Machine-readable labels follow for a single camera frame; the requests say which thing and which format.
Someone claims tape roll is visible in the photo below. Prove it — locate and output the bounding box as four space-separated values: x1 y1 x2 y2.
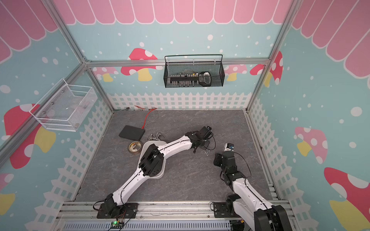
128 141 143 155

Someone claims black power strip in basket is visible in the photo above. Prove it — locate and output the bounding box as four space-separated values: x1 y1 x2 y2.
165 72 212 87

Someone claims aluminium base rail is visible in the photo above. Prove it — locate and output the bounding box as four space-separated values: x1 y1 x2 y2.
51 201 245 231

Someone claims green lit circuit board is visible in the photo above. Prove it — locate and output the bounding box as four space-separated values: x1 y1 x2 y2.
109 220 125 230

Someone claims black wire mesh basket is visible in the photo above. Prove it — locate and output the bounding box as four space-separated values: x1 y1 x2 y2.
163 54 225 88

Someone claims white wire mesh basket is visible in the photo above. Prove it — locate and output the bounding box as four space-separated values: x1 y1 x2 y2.
29 79 98 132

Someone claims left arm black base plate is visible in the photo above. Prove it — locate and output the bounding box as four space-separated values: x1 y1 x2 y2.
96 203 139 219

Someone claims red cable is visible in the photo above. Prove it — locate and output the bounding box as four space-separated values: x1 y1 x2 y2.
134 105 158 130

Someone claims black flat pad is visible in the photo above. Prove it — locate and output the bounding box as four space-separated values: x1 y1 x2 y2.
119 125 145 141

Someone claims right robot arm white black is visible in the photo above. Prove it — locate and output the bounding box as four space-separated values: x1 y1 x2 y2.
214 151 292 231

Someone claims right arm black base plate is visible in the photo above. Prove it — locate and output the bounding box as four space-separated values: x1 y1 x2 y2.
210 202 240 218

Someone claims white plastic storage box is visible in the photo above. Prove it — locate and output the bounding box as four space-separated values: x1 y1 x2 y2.
138 141 167 180

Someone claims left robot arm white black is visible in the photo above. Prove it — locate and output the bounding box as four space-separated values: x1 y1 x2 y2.
93 126 214 219

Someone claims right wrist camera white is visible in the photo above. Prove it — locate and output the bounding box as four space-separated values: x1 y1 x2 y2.
224 143 234 152

